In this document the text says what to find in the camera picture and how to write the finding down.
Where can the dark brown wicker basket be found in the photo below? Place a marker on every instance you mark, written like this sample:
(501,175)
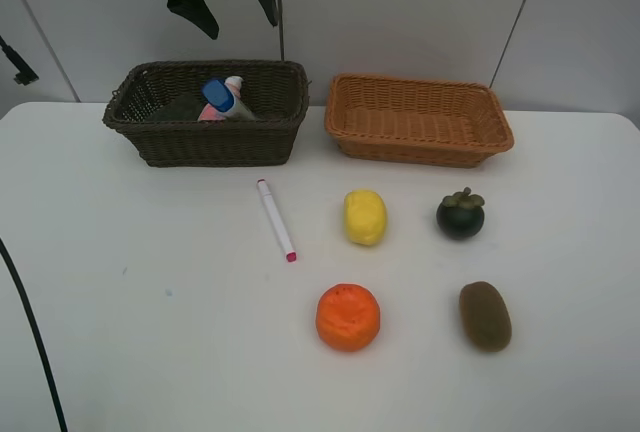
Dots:
(276,92)

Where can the dark mangosteen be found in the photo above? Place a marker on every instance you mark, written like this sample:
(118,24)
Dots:
(461,216)

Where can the white tube blue cap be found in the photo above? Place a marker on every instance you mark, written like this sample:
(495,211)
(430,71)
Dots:
(225,99)

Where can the black whiteboard eraser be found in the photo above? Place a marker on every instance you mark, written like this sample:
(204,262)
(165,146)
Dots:
(184,108)

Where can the brown kiwi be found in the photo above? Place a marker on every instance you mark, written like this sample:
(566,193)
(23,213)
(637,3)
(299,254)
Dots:
(485,317)

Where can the yellow lemon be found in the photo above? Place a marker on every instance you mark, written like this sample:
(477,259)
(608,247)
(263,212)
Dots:
(365,217)

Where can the white marker pink cap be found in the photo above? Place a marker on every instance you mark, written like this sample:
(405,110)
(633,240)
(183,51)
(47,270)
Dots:
(276,221)

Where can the light orange wicker basket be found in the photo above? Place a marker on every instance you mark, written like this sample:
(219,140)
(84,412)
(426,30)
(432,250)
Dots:
(439,123)

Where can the orange tangerine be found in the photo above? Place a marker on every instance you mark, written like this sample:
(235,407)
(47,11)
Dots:
(348,317)

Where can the pink bottle white cap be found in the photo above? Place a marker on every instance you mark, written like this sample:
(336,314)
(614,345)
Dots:
(232,86)

